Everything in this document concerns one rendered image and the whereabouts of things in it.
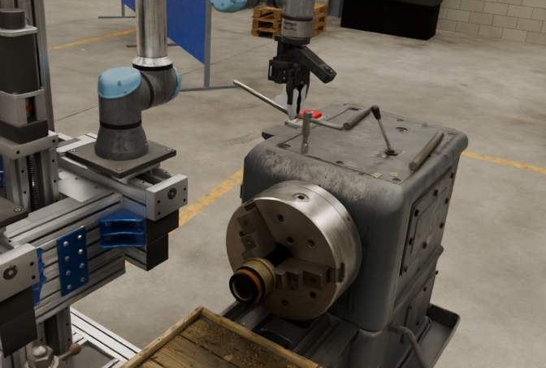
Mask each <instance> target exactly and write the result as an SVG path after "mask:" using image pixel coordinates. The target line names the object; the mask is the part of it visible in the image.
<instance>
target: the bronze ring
mask: <svg viewBox="0 0 546 368"><path fill-rule="evenodd" d="M274 269H275V266H274V265H273V264H272V263H271V262H270V261H268V260H267V259H265V258H263V259H261V258H248V259H246V260H245V261H244V262H243V264H242V266H240V267H239V268H238V269H237V270H236V273H234V274H233V275H232V277H231V278H230V279H229V288H230V291H231V293H232V295H233V296H234V297H235V298H236V299H237V300H238V301H239V302H240V303H242V304H245V305H251V304H253V303H254V302H256V301H259V300H261V299H262V298H263V297H264V296H268V295H270V294H271V293H273V292H274V290H275V287H276V277H275V273H274V271H273V270H274Z"/></svg>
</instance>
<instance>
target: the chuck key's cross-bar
mask: <svg viewBox="0 0 546 368"><path fill-rule="evenodd" d="M233 84H235V85H237V86H239V87H240V88H242V89H243V90H245V91H247V92H249V93H251V94H253V95H254V96H255V97H258V98H259V99H261V100H263V101H264V102H266V103H268V104H269V105H271V106H273V107H274V108H276V109H278V110H280V111H282V112H283V113H285V114H286V115H288V111H287V110H285V109H284V108H283V107H281V106H279V105H277V104H276V103H275V102H273V101H272V100H270V99H269V98H267V97H264V96H263V95H261V94H260V93H258V92H256V91H254V90H252V89H251V88H249V87H248V86H246V85H244V84H242V83H241V82H239V81H237V80H234V81H233ZM295 119H300V120H303V115H298V114H297V115H296V116H295ZM310 123H316V124H318V125H322V126H325V127H328V128H334V129H336V130H340V131H342V130H343V126H340V125H337V124H333V123H329V122H325V121H322V120H318V119H313V118H311V119H310Z"/></svg>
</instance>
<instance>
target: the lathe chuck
mask: <svg viewBox="0 0 546 368"><path fill-rule="evenodd" d="M296 194H302V195H305V196H306V197H307V198H308V200H307V201H298V200H297V199H295V198H294V195H296ZM251 201H255V203H256V205H257V207H258V209H259V211H260V213H261V215H262V217H263V218H264V220H265V222H266V225H267V226H268V228H269V230H270V232H271V234H272V236H273V237H274V239H275V242H277V243H279V244H278V245H277V246H278V247H277V248H276V249H274V250H273V251H272V252H270V253H269V254H267V255H266V256H265V257H264V258H265V259H267V260H268V261H269V260H270V259H271V260H272V261H273V260H275V261H276V262H277V263H279V264H280V263H281V262H283V261H284V260H286V259H287V258H288V257H290V256H289V255H288V254H287V252H286V251H285V249H284V246H286V247H287V248H288V249H289V250H290V251H291V253H292V255H293V256H294V257H295V258H299V259H302V260H305V261H308V262H314V263H317V264H320V265H324V266H329V267H332V268H336V269H339V268H340V264H341V274H342V278H341V279H340V282H337V283H336V284H335V283H333V282H330V283H329V284H328V285H327V286H326V287H325V288H323V289H322V290H318V289H315V288H310V287H307V286H304V285H303V287H302V288H300V289H295V288H291V287H288V286H287V287H286V288H285V289H284V290H279V289H277V288H276V289H275V290H274V292H273V293H271V294H270V295H268V296H266V298H265V300H264V302H263V303H262V305H261V307H263V308H264V309H265V310H268V311H269V312H271V313H273V314H275V315H277V316H280V317H282V318H287V319H292V320H307V319H312V318H315V317H318V316H319V315H320V314H322V313H324V312H325V311H326V310H327V309H328V308H329V307H330V306H331V305H332V304H333V303H334V302H335V301H336V300H337V298H338V297H339V296H340V295H341V294H342V293H343V292H344V291H345V290H346V289H347V287H348V286H349V285H350V283H351V281H352V279H353V276H354V272H355V268H356V251H355V247H354V243H353V238H352V236H351V233H350V231H349V229H348V227H347V225H346V223H345V221H344V220H343V219H342V217H341V216H340V214H339V213H338V212H337V211H336V209H335V208H334V207H333V206H332V205H331V204H330V203H328V202H327V201H326V200H325V199H323V198H322V197H320V196H319V195H318V194H317V193H314V192H312V191H310V190H309V189H306V188H303V187H299V186H296V185H289V184H282V185H277V186H274V187H271V188H268V189H266V190H264V191H263V192H261V193H259V194H258V195H257V196H255V197H253V198H251V199H249V200H248V201H247V202H245V203H243V204H242V205H240V206H239V207H238V208H237V209H236V210H235V212H234V213H233V214H232V217H231V218H230V220H229V222H228V225H227V231H226V249H227V257H228V260H229V262H230V265H231V268H232V271H233V273H236V270H237V269H238V268H239V267H240V266H242V264H243V262H244V261H245V260H244V259H243V257H242V256H241V254H242V253H243V252H244V251H245V247H244V245H243V244H242V242H241V237H242V236H245V234H244V232H243V230H242V229H241V226H240V224H239V223H238V221H237V219H236V218H237V217H239V216H240V215H242V214H243V213H245V212H246V209H245V208H244V206H245V205H246V204H248V203H250V202H251Z"/></svg>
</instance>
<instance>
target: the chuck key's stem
mask: <svg viewBox="0 0 546 368"><path fill-rule="evenodd" d="M311 118H312V111H311V110H305V111H304V114H303V123H302V132H301V134H302V135H303V140H302V143H301V154H307V153H308V144H309V143H308V137H309V135H310V129H311V123H310V119H311Z"/></svg>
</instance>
